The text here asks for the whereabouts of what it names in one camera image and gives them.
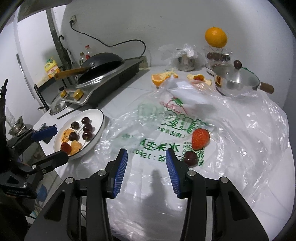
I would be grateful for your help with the peeled mandarin segment cluster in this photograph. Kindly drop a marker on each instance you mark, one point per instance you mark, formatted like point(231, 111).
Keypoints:
point(76, 146)

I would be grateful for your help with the clear printed plastic bag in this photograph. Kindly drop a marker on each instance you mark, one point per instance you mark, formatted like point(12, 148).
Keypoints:
point(244, 138)

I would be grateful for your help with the orange peel with strawberry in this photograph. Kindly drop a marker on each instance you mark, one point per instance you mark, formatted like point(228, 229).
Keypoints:
point(195, 79)

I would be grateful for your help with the steel pot with lid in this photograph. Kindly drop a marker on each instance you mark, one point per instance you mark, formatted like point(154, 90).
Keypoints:
point(234, 80)

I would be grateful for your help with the orange peel half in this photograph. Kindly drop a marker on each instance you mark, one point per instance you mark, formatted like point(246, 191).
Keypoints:
point(158, 79)

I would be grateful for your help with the glass pot lid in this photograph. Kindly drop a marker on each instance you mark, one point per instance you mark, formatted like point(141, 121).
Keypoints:
point(57, 105)

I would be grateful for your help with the red strawberry on bag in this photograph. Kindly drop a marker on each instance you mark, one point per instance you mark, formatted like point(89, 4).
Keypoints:
point(200, 138)

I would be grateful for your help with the whole orange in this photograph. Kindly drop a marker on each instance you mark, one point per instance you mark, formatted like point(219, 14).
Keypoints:
point(216, 37)

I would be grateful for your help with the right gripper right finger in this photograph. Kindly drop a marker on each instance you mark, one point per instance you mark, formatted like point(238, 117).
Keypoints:
point(189, 184)

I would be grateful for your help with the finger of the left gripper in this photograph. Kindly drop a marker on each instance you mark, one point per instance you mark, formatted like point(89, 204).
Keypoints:
point(44, 134)
point(51, 162)

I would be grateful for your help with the red strawberry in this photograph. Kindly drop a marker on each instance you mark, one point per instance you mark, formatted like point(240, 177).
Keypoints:
point(200, 138)
point(65, 147)

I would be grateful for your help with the black wok pan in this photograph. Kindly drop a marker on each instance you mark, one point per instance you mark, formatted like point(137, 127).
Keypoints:
point(93, 67)

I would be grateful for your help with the yellow oil bottle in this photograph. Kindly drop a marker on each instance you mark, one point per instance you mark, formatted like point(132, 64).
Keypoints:
point(51, 68)

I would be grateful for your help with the glass jar with cherries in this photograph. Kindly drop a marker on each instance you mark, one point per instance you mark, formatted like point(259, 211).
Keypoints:
point(216, 56)

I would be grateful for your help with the white ceramic plate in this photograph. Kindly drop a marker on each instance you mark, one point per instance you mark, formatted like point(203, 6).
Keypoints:
point(97, 120)

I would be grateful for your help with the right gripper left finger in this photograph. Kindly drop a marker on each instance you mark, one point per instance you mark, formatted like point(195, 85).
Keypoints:
point(102, 185)

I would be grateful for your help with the orange mandarin segment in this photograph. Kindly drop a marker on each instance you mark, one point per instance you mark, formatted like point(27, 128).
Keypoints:
point(65, 135)

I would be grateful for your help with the dark red cherry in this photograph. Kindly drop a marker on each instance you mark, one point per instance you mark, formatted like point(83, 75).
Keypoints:
point(87, 135)

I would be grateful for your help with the red capped sauce bottle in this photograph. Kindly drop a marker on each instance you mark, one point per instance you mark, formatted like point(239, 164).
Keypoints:
point(88, 52)

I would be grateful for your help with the silver induction cooker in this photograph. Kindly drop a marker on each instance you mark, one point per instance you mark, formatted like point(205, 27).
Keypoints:
point(91, 89)

